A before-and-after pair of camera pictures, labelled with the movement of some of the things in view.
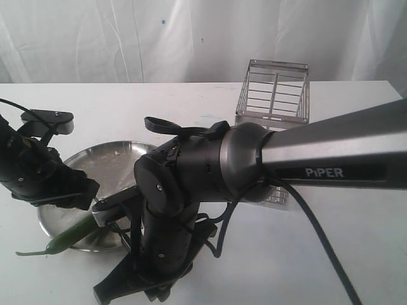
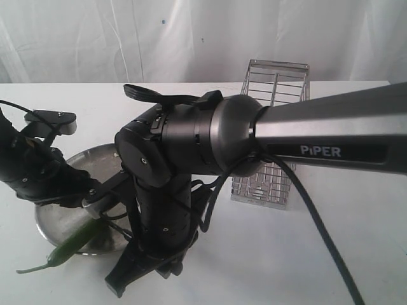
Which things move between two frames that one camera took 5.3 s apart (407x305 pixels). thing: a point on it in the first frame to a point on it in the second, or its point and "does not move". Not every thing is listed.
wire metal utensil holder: (275, 94) does not move
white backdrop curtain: (199, 41) does not move
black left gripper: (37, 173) does not move
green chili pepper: (67, 238) to (72, 246)
